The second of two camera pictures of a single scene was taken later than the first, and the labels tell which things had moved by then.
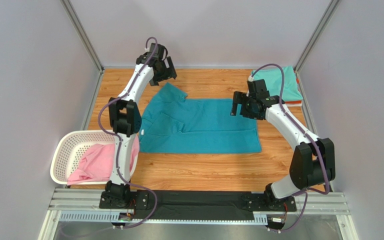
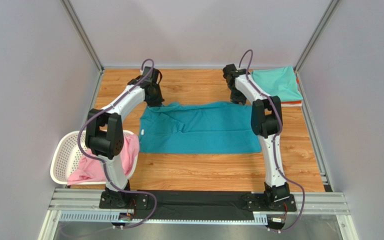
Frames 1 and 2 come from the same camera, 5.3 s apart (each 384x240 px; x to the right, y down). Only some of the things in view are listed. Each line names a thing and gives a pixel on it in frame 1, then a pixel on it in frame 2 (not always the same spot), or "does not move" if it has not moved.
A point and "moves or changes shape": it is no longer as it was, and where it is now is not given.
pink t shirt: x=97 y=163 does not move
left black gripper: x=170 y=72 -> x=158 y=101
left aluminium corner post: x=83 y=32 does not move
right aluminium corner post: x=304 y=55 does not move
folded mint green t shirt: x=272 y=77 does not move
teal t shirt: x=172 y=123 moves or changes shape
